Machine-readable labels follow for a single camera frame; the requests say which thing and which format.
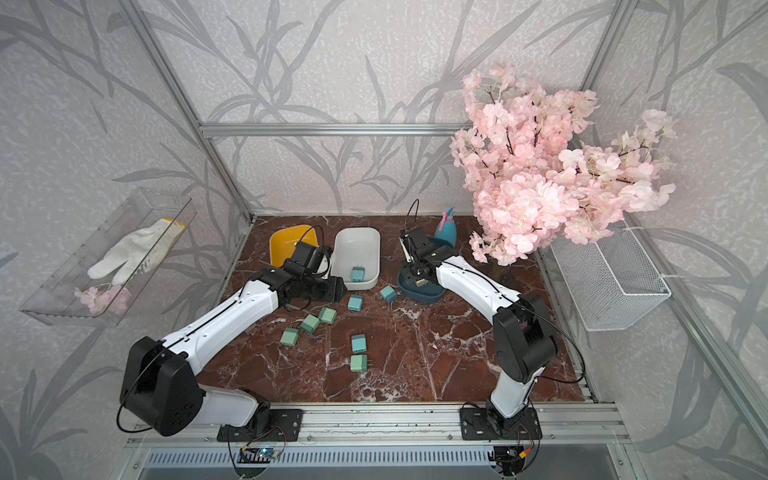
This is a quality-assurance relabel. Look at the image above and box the left circuit board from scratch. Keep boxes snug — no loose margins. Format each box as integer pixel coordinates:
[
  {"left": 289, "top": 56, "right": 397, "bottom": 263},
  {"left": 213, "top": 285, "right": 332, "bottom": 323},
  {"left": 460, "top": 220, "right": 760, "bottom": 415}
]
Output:
[{"left": 237, "top": 446, "right": 284, "bottom": 465}]

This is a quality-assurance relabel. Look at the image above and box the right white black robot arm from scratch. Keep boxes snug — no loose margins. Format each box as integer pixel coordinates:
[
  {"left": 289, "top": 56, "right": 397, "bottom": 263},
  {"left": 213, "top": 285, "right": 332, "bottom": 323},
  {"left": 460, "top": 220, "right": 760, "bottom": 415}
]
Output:
[{"left": 400, "top": 228, "right": 558, "bottom": 421}]

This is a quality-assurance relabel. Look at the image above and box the white wire mesh basket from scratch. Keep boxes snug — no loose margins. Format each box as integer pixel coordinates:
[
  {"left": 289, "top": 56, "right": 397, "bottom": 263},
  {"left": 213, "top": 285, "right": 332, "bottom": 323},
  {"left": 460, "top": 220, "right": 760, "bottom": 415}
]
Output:
[{"left": 550, "top": 220, "right": 671, "bottom": 332}]

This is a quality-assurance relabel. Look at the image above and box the dark teal storage box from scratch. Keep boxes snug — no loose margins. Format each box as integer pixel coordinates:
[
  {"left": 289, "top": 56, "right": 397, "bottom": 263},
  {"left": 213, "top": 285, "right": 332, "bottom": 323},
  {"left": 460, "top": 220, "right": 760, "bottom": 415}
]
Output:
[{"left": 397, "top": 247, "right": 457, "bottom": 304}]

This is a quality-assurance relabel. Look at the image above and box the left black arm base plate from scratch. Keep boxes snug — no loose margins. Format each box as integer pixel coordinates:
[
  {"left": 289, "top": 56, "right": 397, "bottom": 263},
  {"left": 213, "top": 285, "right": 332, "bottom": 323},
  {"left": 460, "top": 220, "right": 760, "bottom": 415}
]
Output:
[{"left": 216, "top": 408, "right": 304, "bottom": 444}]

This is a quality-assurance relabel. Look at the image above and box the right circuit board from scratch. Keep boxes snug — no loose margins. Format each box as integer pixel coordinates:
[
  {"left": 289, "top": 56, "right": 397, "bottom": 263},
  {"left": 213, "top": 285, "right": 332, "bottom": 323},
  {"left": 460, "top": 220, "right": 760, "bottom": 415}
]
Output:
[{"left": 488, "top": 445, "right": 533, "bottom": 469}]

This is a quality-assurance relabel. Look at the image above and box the teal plug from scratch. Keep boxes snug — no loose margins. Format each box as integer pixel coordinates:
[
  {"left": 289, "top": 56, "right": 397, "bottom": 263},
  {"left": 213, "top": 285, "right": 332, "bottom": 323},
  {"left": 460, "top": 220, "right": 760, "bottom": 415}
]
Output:
[
  {"left": 380, "top": 285, "right": 398, "bottom": 304},
  {"left": 351, "top": 334, "right": 367, "bottom": 354},
  {"left": 350, "top": 266, "right": 366, "bottom": 283},
  {"left": 347, "top": 295, "right": 364, "bottom": 312}
]

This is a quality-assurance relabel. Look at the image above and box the white plastic storage box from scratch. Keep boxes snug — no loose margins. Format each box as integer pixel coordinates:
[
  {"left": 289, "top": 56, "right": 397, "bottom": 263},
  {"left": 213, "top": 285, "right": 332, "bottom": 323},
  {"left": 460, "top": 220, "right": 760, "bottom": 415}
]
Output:
[{"left": 331, "top": 227, "right": 381, "bottom": 291}]

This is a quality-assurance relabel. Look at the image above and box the yellow plastic storage box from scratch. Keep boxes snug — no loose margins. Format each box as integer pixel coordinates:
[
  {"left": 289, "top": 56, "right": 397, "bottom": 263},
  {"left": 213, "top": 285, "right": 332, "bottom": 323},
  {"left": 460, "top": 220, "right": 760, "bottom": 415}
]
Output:
[{"left": 269, "top": 224, "right": 318, "bottom": 267}]

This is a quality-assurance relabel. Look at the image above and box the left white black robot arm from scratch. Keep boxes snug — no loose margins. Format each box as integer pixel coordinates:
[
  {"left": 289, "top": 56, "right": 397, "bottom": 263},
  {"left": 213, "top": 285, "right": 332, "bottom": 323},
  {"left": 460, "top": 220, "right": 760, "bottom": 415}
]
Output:
[{"left": 118, "top": 241, "right": 346, "bottom": 436}]

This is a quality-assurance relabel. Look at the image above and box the small pink flower sprig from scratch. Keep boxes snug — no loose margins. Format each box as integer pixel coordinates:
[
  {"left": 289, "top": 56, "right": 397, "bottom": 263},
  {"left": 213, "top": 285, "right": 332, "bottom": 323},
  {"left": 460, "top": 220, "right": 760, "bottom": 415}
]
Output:
[{"left": 74, "top": 285, "right": 132, "bottom": 315}]

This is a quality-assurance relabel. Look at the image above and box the clear acrylic wall shelf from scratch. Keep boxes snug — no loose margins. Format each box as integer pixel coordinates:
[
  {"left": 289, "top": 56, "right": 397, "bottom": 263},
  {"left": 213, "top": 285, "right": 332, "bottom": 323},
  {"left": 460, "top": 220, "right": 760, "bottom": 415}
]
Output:
[{"left": 20, "top": 188, "right": 197, "bottom": 327}]

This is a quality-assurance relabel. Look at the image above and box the circuit board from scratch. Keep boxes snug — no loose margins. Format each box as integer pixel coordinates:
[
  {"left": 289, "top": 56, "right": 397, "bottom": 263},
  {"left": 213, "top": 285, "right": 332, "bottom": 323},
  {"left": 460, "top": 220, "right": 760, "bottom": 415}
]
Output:
[
  {"left": 488, "top": 445, "right": 533, "bottom": 469},
  {"left": 237, "top": 446, "right": 284, "bottom": 465}
]

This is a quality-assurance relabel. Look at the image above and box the teal pink spray bottle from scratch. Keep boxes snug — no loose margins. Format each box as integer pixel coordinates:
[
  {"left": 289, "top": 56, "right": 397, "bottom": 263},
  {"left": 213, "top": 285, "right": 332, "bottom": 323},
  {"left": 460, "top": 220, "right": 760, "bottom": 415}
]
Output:
[{"left": 434, "top": 207, "right": 457, "bottom": 247}]

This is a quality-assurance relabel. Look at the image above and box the aluminium front rail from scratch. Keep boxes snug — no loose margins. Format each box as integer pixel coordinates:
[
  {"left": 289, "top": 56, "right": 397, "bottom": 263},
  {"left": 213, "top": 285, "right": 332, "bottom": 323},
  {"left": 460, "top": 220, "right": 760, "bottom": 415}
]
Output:
[{"left": 124, "top": 401, "right": 632, "bottom": 449}]

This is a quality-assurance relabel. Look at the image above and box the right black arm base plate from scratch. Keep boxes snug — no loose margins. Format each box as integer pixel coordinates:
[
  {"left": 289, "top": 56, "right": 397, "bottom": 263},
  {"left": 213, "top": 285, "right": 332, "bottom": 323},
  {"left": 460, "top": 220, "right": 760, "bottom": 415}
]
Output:
[{"left": 459, "top": 403, "right": 542, "bottom": 442}]

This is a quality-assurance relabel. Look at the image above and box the white work glove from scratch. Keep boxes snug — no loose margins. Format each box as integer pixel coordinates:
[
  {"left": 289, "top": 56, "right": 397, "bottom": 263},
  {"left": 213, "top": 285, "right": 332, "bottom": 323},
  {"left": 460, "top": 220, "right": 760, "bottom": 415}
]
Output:
[{"left": 87, "top": 218, "right": 187, "bottom": 285}]

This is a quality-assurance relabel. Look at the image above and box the pink artificial blossom tree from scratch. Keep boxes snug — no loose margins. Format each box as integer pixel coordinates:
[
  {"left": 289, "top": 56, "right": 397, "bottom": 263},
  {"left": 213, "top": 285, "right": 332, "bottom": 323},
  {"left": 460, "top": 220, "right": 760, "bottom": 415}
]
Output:
[{"left": 451, "top": 64, "right": 676, "bottom": 266}]

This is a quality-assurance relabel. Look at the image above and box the green plug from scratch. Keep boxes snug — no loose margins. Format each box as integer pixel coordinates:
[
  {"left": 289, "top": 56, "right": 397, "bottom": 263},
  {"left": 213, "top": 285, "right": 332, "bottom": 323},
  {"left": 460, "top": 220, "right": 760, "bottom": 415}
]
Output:
[
  {"left": 318, "top": 307, "right": 338, "bottom": 325},
  {"left": 300, "top": 314, "right": 321, "bottom": 334},
  {"left": 349, "top": 354, "right": 371, "bottom": 373},
  {"left": 280, "top": 328, "right": 300, "bottom": 347}
]

